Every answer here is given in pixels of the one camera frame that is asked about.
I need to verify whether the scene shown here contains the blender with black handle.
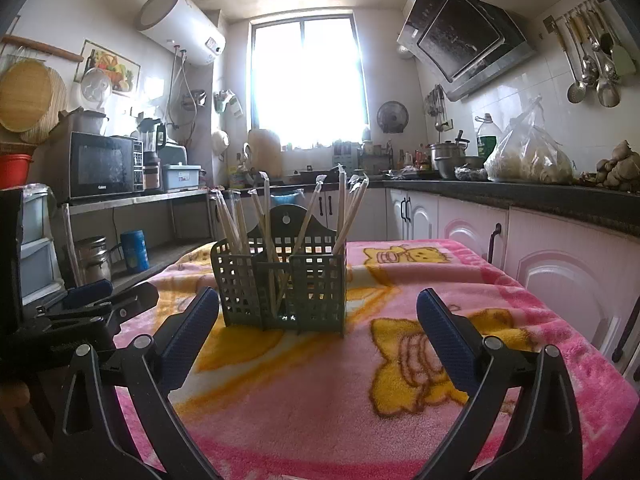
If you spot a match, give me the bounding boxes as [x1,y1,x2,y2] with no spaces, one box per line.
[137,117,167,163]

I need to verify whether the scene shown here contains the wooden rolling pin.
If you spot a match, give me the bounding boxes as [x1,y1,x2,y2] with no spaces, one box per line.
[1,35,84,63]

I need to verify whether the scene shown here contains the grey countertop appliance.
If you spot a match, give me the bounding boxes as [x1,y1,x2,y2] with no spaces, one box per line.
[162,142,188,166]

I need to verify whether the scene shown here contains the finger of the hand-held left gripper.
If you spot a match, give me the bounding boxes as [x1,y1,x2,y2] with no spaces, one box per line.
[47,281,160,333]
[35,279,115,318]

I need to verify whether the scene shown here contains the countertop spice rack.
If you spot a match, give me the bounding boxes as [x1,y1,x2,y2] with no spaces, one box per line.
[332,140,396,171]

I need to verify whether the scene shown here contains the stainless steel pot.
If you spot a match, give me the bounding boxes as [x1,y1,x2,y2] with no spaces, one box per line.
[429,130,471,179]

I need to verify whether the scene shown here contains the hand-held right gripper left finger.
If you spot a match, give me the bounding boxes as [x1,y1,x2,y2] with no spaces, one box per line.
[52,286,221,480]

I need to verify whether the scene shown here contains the red plastic bucket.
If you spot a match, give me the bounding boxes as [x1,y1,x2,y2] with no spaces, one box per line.
[0,154,33,190]

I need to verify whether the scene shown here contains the blue plastic hanging bowl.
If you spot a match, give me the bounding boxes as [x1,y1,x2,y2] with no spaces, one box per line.
[270,190,306,211]

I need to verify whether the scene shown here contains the white lidded plastic box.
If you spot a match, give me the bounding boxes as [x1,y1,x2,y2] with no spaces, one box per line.
[162,163,203,192]

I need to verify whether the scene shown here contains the black kitchen countertop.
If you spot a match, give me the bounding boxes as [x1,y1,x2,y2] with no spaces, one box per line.
[210,180,640,238]

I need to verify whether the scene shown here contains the row of hanging metal ladles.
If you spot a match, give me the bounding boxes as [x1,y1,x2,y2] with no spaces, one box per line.
[542,0,637,108]

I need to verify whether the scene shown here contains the round bamboo trays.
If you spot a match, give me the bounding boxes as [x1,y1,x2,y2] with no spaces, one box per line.
[0,57,68,146]

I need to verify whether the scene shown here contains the green label oil bottle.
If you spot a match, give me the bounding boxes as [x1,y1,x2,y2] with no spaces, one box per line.
[475,113,503,161]

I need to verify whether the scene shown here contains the green plastic utensil holder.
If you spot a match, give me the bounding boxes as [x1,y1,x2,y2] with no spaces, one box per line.
[210,204,347,337]

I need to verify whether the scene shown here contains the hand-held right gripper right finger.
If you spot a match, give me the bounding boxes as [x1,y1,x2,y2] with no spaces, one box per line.
[416,287,583,480]

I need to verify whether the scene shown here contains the dark hanging kitchen tools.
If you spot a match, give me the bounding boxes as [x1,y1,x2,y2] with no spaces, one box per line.
[425,85,453,133]

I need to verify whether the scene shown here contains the kitchen window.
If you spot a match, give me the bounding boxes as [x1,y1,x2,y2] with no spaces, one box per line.
[248,7,370,148]

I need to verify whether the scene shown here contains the clear bag of food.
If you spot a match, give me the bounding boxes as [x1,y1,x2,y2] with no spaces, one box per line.
[484,96,573,184]

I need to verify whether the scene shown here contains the wall mounted utensil cup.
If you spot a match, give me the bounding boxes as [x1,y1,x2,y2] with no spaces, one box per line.
[214,89,243,116]

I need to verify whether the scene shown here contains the grey pot with lid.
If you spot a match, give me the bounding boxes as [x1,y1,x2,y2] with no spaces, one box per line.
[75,110,109,136]

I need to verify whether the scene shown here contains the black microwave oven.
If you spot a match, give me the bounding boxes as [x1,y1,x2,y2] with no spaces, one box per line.
[67,131,136,200]

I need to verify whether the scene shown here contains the translucent plastic drawer unit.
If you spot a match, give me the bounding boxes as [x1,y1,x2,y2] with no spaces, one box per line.
[20,185,63,306]

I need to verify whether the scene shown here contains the black frying pan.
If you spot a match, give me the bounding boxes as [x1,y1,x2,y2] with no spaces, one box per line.
[292,164,341,183]

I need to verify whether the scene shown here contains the metal shelf table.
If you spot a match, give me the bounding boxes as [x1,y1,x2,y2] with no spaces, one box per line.
[62,187,211,291]

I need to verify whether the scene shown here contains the pink cartoon bear blanket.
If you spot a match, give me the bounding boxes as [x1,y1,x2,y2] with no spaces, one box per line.
[112,240,640,480]

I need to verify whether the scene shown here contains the fruit wall poster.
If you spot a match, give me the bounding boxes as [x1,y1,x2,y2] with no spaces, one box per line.
[75,39,142,97]

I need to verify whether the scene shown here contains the row of chopstick packets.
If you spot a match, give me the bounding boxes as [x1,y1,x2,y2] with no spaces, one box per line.
[212,165,371,321]

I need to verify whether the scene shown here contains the blue tin can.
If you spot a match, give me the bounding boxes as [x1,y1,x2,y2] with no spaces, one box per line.
[120,230,151,273]

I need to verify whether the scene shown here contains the white cylindrical water heater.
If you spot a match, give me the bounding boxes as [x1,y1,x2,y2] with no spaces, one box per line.
[139,0,226,67]

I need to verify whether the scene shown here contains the black wall fan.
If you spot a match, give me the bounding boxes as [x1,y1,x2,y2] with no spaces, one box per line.
[376,101,411,135]

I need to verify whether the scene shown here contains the black glass range hood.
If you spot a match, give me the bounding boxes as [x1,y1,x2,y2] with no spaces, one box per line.
[397,0,538,102]

